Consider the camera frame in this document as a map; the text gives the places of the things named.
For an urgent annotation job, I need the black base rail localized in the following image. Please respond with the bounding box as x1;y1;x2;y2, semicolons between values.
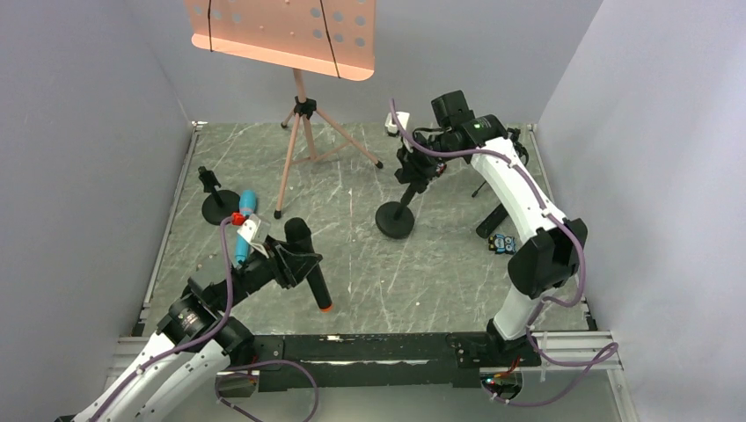
228;331;535;392

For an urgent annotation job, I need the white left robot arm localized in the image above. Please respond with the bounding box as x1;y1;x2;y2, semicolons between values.
63;229;322;421

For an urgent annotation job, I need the black round-base mic stand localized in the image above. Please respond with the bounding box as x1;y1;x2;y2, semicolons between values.
375;179;429;239

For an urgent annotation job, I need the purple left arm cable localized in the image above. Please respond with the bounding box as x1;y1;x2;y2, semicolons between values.
99;218;320;422

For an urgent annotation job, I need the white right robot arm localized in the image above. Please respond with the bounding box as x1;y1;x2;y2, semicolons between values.
389;91;588;344

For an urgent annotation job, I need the blue owl block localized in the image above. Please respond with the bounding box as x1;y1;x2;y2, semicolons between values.
487;234;516;255

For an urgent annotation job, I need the blue microphone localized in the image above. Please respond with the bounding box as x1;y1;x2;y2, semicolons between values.
234;189;259;266

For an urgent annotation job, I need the black microphone orange ring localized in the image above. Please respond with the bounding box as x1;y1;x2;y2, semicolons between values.
282;217;334;313

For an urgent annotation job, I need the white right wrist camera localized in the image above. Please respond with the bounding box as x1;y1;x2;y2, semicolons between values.
384;111;411;137

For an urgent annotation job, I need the pink music stand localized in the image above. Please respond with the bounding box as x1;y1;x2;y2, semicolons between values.
184;0;383;218

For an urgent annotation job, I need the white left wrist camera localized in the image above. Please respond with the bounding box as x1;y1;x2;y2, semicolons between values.
230;213;270;263

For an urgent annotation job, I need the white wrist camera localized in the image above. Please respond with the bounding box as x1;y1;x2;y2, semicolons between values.
230;213;270;263
384;111;411;137

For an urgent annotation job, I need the black shock mount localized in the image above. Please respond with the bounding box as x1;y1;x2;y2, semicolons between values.
507;127;530;165

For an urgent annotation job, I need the small black mic stand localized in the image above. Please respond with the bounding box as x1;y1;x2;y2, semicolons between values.
198;166;240;226

